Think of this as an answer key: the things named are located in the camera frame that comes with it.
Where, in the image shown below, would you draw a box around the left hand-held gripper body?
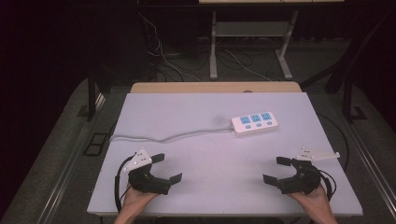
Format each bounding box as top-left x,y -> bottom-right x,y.
122,148 -> 173,196

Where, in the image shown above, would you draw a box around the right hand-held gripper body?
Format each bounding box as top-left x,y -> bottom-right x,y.
276,147 -> 341,196

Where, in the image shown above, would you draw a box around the person's left hand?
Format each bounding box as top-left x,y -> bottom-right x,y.
119,182 -> 160,217

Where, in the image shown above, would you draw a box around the person's right hand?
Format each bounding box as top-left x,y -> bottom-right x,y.
287,184 -> 336,217

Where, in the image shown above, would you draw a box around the white power strip blue sockets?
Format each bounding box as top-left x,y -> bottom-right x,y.
231,111 -> 279,137

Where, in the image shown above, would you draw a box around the black metal stand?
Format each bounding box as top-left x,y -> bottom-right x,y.
86,69 -> 108,122
340,36 -> 368,123

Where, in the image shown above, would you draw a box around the grey metal stand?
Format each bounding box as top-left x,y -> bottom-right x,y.
209,9 -> 299,81

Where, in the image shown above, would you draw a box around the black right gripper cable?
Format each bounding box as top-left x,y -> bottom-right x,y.
318,169 -> 337,202

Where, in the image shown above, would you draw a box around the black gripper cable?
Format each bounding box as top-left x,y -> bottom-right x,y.
113,155 -> 135,213
318,169 -> 337,202

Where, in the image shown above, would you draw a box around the grey power strip cable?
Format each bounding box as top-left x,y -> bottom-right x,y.
108,125 -> 234,145

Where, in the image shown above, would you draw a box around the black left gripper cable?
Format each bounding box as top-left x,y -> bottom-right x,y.
113,155 -> 135,213

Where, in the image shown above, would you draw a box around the black cable on floor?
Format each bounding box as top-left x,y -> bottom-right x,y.
317,112 -> 350,173

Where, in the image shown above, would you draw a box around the aluminium floor rail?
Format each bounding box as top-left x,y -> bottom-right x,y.
345,119 -> 396,213
36,92 -> 107,224

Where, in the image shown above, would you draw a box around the white floor cable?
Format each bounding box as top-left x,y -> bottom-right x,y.
137,11 -> 202,82
224,49 -> 273,82

